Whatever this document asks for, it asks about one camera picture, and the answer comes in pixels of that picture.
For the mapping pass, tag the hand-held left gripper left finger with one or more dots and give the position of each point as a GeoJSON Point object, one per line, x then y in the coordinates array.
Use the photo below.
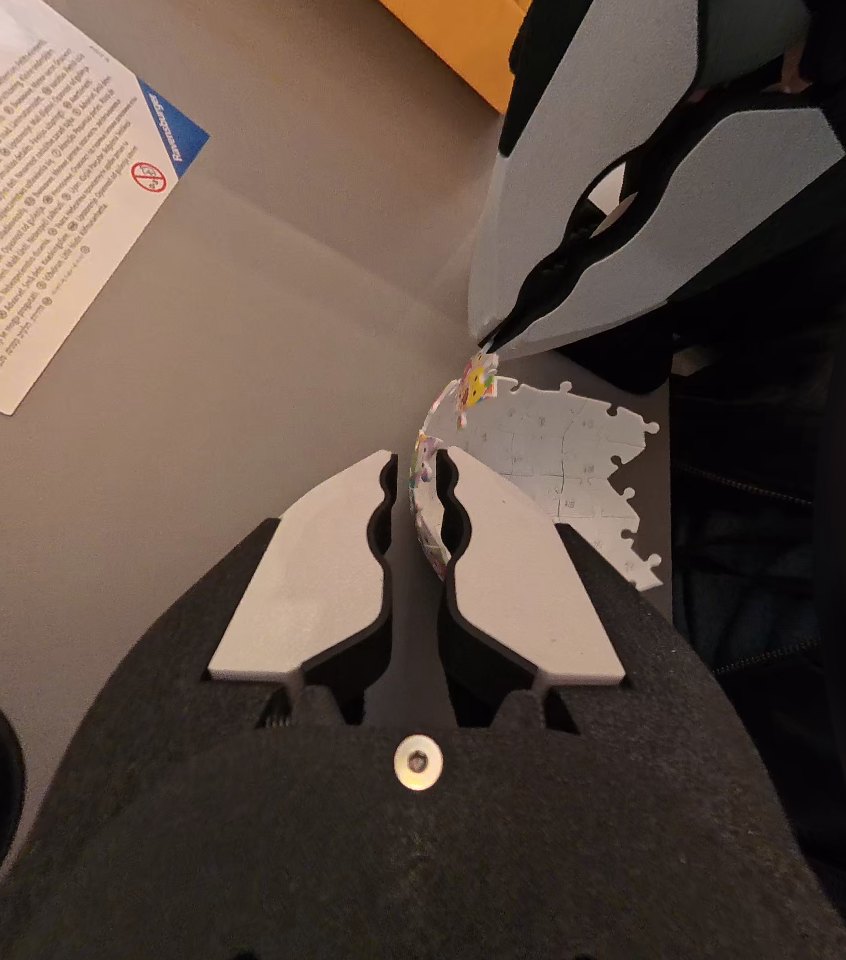
{"type": "Point", "coordinates": [303, 592]}

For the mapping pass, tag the person's right hand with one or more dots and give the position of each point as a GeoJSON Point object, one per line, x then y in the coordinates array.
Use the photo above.
{"type": "Point", "coordinates": [796, 75]}

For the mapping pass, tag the partly built puzzle ball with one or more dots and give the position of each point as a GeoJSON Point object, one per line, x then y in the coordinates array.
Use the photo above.
{"type": "Point", "coordinates": [565, 465]}

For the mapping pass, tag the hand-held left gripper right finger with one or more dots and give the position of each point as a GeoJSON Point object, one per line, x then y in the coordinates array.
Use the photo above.
{"type": "Point", "coordinates": [528, 592]}

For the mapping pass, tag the folded paper leaflet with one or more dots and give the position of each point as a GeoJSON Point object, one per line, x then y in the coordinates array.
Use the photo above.
{"type": "Point", "coordinates": [40, 225]}

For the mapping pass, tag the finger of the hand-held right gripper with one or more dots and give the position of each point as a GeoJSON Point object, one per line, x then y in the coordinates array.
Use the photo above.
{"type": "Point", "coordinates": [730, 195]}
{"type": "Point", "coordinates": [580, 150]}

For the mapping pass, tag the yellow plastic bin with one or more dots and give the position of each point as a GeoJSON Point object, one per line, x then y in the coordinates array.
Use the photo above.
{"type": "Point", "coordinates": [468, 45]}

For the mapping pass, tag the person's jacketed torso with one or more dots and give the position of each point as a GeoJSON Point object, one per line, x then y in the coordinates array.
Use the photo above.
{"type": "Point", "coordinates": [753, 525]}

